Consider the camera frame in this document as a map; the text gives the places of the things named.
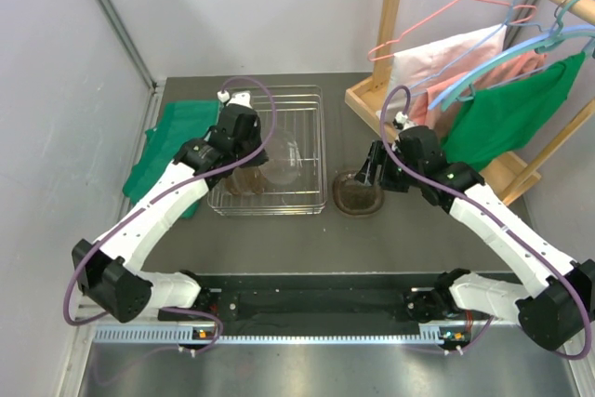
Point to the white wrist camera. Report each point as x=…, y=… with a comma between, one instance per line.
x=237, y=100
x=402, y=122

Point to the green hanging garment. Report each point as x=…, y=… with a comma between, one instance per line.
x=505, y=118

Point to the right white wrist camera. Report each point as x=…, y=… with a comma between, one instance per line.
x=402, y=122

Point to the clear glass plate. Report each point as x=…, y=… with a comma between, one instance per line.
x=284, y=160
x=255, y=180

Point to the folded green t-shirt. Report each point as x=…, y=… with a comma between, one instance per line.
x=180, y=122

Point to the aluminium frame profile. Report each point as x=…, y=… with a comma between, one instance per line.
x=124, y=38

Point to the light blue plastic hanger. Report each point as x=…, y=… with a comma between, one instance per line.
x=544, y=42

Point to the slotted cable duct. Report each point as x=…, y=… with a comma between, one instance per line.
x=198, y=335

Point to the pink wire hanger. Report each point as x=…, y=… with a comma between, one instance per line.
x=372, y=53

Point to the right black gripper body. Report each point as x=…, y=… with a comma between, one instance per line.
x=416, y=168

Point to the white hanging garment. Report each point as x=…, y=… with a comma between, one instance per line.
x=418, y=103

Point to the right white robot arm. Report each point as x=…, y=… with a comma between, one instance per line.
x=553, y=299

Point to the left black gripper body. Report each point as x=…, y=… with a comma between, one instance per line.
x=247, y=150

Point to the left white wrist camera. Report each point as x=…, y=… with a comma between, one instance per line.
x=237, y=100

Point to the wire dish rack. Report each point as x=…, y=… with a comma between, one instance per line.
x=299, y=110

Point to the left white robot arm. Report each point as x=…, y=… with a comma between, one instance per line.
x=110, y=270

